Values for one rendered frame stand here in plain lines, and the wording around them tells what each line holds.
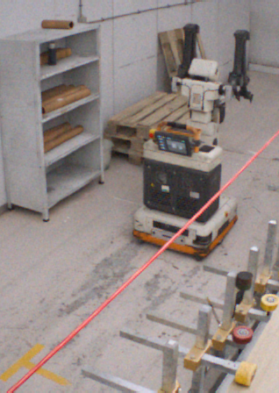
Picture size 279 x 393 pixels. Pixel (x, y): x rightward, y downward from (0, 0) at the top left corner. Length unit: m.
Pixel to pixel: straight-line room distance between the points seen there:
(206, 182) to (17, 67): 1.71
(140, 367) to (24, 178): 2.14
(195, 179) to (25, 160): 1.45
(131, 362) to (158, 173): 1.51
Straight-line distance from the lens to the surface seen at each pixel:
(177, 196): 4.14
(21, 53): 4.39
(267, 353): 2.08
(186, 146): 3.89
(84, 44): 5.10
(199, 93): 4.18
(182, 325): 2.24
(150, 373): 3.25
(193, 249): 4.17
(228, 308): 2.14
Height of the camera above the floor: 2.28
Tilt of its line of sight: 26 degrees down
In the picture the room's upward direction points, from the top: straight up
